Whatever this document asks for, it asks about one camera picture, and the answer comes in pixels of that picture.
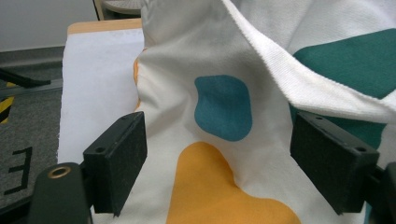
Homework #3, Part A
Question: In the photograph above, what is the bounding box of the white cabinet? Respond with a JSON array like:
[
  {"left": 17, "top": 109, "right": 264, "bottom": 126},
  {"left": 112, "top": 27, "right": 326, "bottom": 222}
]
[{"left": 0, "top": 0, "right": 99, "bottom": 52}]

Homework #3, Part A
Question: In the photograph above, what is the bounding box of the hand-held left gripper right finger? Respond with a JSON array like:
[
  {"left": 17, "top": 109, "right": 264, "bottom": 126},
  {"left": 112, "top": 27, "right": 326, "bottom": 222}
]
[{"left": 290, "top": 111, "right": 381, "bottom": 216}]

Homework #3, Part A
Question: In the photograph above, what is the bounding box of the white tote bag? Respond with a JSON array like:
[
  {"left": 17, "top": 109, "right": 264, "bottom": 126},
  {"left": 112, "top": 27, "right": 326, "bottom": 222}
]
[{"left": 92, "top": 0, "right": 396, "bottom": 224}]

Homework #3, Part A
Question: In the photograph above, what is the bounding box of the metal floor rail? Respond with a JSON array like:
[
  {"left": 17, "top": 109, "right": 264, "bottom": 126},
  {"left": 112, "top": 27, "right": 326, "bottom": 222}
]
[{"left": 0, "top": 78, "right": 64, "bottom": 100}]

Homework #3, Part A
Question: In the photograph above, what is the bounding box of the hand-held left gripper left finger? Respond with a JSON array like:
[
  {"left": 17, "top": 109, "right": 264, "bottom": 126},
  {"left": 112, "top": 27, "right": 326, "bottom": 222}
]
[{"left": 83, "top": 111, "right": 149, "bottom": 217}]

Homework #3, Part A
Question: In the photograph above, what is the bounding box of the yellow black hazard tape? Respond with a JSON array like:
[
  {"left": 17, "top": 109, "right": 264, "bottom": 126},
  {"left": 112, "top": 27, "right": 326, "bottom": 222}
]
[{"left": 0, "top": 81, "right": 16, "bottom": 125}]

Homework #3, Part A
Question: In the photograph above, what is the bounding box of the white table sheet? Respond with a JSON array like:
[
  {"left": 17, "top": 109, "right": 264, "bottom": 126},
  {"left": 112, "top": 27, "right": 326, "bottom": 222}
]
[{"left": 56, "top": 28, "right": 146, "bottom": 164}]

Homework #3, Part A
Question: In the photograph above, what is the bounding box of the black metal stand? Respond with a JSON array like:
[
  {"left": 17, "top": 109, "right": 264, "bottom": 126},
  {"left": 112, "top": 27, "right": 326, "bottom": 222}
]
[{"left": 0, "top": 68, "right": 51, "bottom": 89}]

